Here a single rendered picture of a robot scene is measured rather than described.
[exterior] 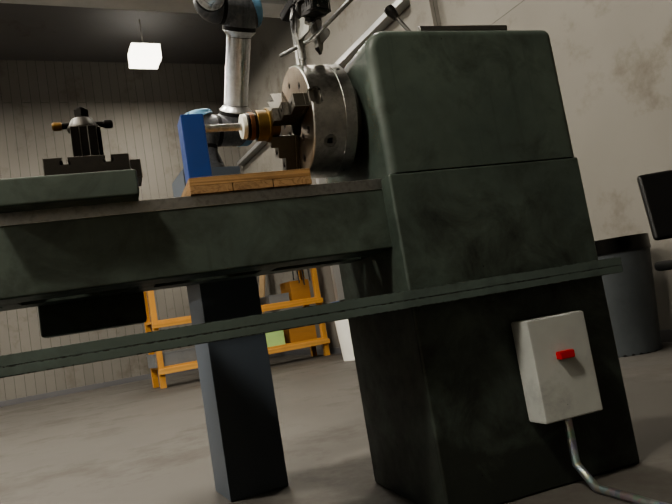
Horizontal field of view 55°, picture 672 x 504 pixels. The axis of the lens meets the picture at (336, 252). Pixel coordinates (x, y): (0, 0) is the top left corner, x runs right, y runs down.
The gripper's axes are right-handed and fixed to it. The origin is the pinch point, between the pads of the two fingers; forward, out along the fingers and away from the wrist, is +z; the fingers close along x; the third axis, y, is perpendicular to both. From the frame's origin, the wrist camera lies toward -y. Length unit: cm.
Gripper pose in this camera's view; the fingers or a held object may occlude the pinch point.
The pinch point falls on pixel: (309, 49)
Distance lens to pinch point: 188.3
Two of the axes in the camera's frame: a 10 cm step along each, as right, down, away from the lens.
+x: 7.6, -1.0, 6.4
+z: 1.3, 9.9, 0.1
